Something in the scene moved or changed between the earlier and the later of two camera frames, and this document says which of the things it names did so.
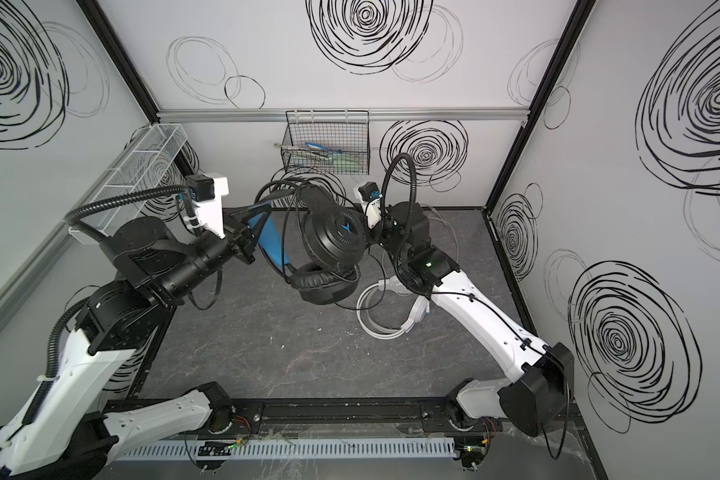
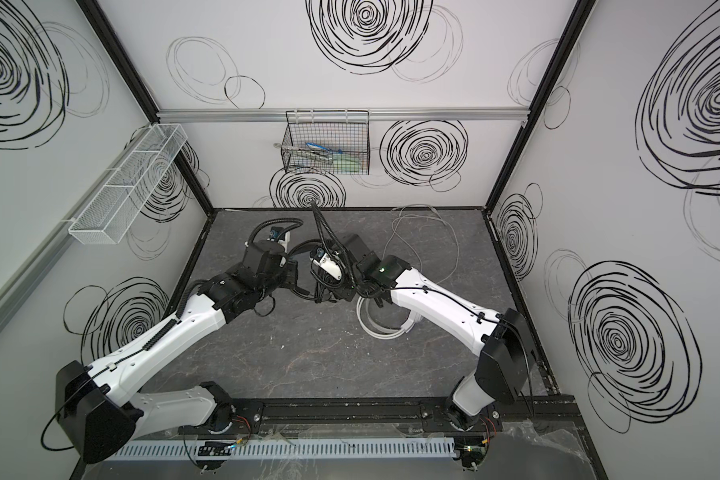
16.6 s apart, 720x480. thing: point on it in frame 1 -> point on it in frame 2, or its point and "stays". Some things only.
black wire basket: (331, 142) stays
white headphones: (418, 315) stays
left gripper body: (240, 241) -> (291, 274)
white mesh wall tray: (140, 170) stays
